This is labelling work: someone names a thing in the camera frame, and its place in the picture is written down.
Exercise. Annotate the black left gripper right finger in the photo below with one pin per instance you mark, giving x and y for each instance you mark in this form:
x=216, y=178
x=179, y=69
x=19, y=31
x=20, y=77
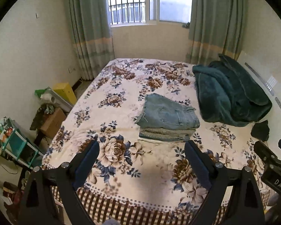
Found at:
x=232, y=195

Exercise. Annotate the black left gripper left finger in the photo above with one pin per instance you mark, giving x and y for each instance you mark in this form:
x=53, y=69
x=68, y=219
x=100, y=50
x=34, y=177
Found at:
x=38, y=205

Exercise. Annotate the blue denim shorts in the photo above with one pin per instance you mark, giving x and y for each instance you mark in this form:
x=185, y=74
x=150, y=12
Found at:
x=161, y=112

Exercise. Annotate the black cloth item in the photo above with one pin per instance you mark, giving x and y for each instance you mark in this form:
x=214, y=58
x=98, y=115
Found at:
x=261, y=131

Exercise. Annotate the teal metal rack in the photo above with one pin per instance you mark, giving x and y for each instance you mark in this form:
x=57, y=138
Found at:
x=19, y=147

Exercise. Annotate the brown cardboard box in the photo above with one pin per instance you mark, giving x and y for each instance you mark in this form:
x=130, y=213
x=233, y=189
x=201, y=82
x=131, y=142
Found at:
x=53, y=123

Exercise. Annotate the folded dark teal garment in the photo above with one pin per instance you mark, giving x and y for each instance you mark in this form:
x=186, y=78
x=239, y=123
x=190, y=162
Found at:
x=167, y=138

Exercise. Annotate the floral bed blanket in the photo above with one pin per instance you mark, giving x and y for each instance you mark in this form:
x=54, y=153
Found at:
x=136, y=180

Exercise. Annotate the dark green fleece blanket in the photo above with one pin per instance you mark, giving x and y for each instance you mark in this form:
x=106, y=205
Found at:
x=227, y=93

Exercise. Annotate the white headboard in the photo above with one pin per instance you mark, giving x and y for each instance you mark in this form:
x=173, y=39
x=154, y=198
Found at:
x=272, y=88

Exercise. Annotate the folded olive fuzzy garment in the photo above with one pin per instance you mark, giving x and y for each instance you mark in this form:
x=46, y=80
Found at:
x=164, y=131

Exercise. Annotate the yellow box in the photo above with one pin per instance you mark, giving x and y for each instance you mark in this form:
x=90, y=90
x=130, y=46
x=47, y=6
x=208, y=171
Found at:
x=66, y=92

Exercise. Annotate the left green curtain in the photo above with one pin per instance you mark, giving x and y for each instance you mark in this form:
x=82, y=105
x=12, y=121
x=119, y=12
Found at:
x=90, y=30

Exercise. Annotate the green curtain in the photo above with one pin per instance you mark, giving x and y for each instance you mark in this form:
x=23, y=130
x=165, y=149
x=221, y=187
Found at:
x=216, y=27
x=90, y=30

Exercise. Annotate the right green curtain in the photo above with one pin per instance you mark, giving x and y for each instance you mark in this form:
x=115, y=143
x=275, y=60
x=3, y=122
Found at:
x=216, y=27

